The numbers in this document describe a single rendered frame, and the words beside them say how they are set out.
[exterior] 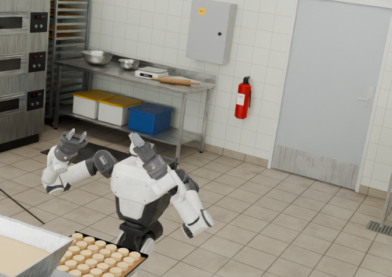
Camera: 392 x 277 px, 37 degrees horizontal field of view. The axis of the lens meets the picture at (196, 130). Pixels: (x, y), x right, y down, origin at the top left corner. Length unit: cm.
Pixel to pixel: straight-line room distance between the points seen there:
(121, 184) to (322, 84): 417
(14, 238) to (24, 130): 484
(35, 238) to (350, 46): 507
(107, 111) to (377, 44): 325
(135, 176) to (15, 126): 402
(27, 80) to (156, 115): 152
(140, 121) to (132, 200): 416
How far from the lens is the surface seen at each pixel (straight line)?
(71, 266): 258
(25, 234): 201
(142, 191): 280
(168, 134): 701
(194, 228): 256
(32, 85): 677
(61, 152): 267
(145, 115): 690
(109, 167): 292
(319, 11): 663
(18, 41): 650
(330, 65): 662
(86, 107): 740
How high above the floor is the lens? 219
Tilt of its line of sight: 16 degrees down
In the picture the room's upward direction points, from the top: 7 degrees clockwise
